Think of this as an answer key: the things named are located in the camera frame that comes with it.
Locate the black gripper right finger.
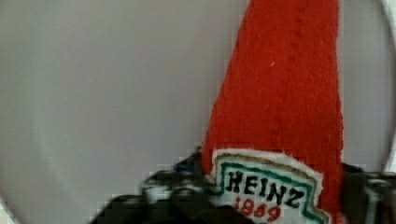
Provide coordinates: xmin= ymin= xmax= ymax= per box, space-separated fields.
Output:
xmin=342 ymin=163 xmax=396 ymax=224

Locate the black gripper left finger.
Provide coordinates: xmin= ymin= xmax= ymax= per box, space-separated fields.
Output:
xmin=90 ymin=148 xmax=254 ymax=224

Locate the red plush ketchup bottle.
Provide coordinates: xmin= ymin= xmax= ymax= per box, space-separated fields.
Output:
xmin=202 ymin=0 xmax=345 ymax=224

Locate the grey round plate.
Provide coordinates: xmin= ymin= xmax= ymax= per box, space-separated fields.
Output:
xmin=1 ymin=0 xmax=395 ymax=224

